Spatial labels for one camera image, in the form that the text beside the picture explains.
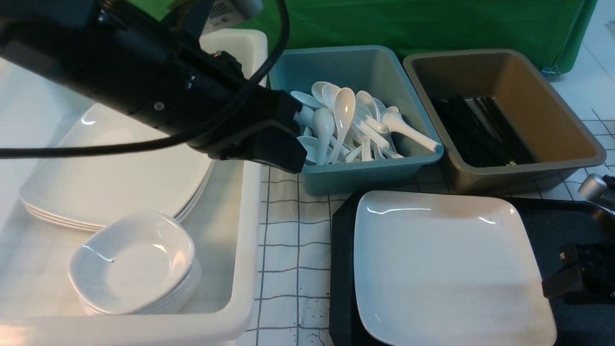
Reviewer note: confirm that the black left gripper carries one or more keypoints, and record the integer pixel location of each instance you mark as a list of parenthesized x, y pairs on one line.
[(263, 130)]

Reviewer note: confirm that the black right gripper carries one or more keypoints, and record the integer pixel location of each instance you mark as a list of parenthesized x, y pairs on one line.
[(561, 228)]

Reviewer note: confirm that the large white square plate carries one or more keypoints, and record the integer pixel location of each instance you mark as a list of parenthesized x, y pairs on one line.
[(447, 270)]

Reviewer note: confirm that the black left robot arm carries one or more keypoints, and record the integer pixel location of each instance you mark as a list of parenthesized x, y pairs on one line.
[(155, 72)]

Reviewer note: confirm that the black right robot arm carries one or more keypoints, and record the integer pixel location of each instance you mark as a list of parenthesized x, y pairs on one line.
[(598, 190)]

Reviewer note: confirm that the top stacked white plate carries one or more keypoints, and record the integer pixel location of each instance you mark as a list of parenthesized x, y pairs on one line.
[(96, 191)]

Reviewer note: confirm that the black serving tray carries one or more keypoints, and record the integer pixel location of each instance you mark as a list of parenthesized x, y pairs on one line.
[(577, 325)]

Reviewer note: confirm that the pile of white spoons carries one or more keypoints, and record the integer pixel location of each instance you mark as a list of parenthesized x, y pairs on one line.
[(343, 126)]

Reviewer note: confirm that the teal plastic bin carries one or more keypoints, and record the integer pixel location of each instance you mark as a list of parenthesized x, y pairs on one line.
[(378, 71)]

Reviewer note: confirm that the large white plastic tub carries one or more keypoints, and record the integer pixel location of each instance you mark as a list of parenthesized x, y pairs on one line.
[(39, 306)]

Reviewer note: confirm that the brown plastic bin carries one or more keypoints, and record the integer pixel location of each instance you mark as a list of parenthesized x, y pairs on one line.
[(557, 138)]

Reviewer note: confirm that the bundle of black chopsticks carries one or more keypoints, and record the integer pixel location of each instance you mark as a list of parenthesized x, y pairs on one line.
[(481, 133)]

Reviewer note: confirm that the checked white tablecloth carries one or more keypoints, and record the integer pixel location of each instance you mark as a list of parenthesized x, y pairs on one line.
[(292, 291)]

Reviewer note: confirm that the top white bowl in tub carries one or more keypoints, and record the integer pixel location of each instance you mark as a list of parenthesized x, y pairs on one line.
[(142, 238)]

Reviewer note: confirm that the stack of white plates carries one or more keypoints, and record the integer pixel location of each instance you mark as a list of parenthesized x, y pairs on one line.
[(54, 219)]

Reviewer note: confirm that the stack of white bowls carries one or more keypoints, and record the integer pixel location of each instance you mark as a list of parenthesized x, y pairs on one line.
[(151, 289)]

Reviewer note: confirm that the green cloth backdrop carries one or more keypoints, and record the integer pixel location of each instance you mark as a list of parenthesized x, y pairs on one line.
[(548, 32)]

